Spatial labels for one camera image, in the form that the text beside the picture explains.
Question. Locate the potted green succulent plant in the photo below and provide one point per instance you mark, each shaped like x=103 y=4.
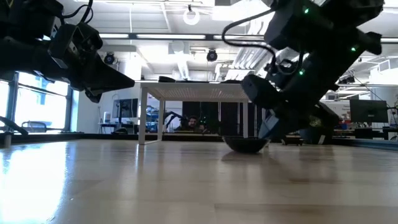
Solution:
x=314 y=137

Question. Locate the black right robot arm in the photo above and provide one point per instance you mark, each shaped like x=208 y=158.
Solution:
x=335 y=21

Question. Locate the black wavy leaf plate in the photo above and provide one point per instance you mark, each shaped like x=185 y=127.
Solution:
x=245 y=146
x=231 y=81

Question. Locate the small black ceiling device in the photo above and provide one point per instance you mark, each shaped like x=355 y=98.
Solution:
x=346 y=79

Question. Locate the large black monitor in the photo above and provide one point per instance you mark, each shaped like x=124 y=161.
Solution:
x=368 y=111

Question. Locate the black monitor on stand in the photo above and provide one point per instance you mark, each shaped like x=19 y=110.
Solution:
x=126 y=108

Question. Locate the black background robot arm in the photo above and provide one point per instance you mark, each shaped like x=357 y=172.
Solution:
x=171 y=118

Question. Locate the black slanted bar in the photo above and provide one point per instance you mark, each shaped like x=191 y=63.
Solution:
x=12 y=125

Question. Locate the white perforated shelf riser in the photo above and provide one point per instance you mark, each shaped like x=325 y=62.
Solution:
x=192 y=91

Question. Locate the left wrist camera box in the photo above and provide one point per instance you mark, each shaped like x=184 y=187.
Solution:
x=77 y=40

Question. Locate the black aluminium table frame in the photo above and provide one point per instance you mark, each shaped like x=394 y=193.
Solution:
x=186 y=137

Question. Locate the person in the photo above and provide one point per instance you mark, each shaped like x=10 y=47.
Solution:
x=192 y=123

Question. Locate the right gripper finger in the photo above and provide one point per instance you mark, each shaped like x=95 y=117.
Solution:
x=323 y=118
x=259 y=90

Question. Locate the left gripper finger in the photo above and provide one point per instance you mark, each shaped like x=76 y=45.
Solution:
x=93 y=96
x=102 y=79

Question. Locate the black ceiling dome camera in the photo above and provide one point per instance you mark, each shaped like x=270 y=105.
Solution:
x=109 y=58
x=212 y=55

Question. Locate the black square footed plate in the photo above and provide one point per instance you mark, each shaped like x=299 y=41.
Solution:
x=292 y=142

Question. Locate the dark rounded chair back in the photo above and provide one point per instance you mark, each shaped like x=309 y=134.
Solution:
x=119 y=131

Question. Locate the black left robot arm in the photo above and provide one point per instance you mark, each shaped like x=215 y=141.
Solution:
x=21 y=37

